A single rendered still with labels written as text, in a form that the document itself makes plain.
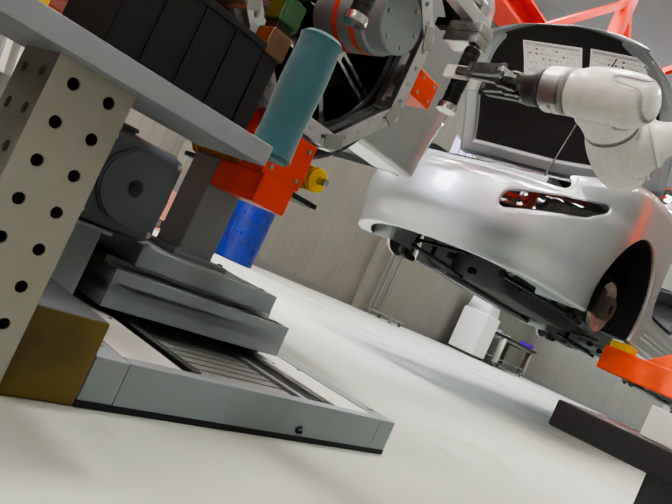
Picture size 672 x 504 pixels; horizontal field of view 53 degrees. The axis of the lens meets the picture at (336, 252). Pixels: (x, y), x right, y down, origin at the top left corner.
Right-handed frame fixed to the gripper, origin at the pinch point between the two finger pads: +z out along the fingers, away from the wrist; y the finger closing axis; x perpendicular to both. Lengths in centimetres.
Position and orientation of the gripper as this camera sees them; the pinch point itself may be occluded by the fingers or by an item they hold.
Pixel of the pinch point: (462, 76)
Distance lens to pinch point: 153.3
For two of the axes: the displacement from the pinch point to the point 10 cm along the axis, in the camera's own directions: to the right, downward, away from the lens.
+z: -6.8, -2.9, 6.7
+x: 4.2, -9.1, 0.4
